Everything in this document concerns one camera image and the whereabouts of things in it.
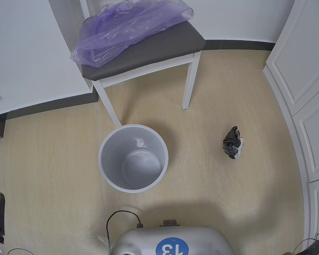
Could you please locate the black plastic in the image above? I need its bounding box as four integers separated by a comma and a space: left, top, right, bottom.
223, 126, 245, 160

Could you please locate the purple plastic bag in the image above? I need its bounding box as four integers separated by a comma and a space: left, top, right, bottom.
70, 0, 194, 68

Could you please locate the black cable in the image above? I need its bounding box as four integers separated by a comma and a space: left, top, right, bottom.
8, 248, 33, 255
105, 209, 144, 249
294, 238, 318, 252

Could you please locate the small clear plastic scrap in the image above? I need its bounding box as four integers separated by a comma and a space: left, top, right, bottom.
96, 235, 110, 247

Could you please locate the white trash bin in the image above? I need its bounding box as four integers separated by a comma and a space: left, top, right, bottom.
98, 124, 168, 193

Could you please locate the white chair with grey seat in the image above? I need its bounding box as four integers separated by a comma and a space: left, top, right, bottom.
72, 0, 206, 128

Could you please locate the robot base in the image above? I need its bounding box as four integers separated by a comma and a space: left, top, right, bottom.
116, 219, 238, 255

